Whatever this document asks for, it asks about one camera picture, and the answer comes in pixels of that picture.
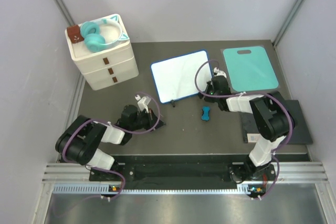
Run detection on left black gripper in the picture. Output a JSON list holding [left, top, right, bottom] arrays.
[[130, 108, 166, 131]]

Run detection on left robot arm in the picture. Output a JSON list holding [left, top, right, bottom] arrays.
[[55, 105, 165, 180]]

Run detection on black rectangular mat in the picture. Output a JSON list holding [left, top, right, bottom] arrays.
[[240, 100, 313, 145]]

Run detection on aluminium rail frame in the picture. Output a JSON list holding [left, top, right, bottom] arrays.
[[42, 162, 328, 184]]

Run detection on teal cat-ear headphones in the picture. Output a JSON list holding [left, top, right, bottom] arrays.
[[80, 14, 130, 52]]

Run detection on teal cutting board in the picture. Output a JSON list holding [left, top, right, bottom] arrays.
[[223, 46, 279, 92]]

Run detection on brown small cube box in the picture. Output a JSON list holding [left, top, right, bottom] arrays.
[[66, 25, 84, 44]]

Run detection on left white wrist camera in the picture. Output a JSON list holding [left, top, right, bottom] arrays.
[[135, 94, 151, 113]]

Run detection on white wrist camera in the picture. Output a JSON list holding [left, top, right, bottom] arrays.
[[135, 94, 151, 113], [213, 67, 227, 78]]

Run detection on blue-framed whiteboard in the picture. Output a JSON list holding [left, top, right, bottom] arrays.
[[151, 50, 213, 104]]

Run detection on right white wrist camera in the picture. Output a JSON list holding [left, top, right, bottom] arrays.
[[213, 67, 227, 78]]

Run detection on white label card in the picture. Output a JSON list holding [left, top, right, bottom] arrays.
[[247, 133, 261, 143]]

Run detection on blue whiteboard eraser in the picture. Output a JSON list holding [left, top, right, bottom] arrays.
[[201, 106, 210, 122]]

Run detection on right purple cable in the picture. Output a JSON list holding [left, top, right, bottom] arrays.
[[195, 60, 293, 200]]

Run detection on white three-drawer storage box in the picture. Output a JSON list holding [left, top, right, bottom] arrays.
[[65, 14, 139, 90]]

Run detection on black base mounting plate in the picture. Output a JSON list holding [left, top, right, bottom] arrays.
[[89, 155, 278, 184]]

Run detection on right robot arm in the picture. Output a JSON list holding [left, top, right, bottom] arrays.
[[198, 76, 295, 184]]

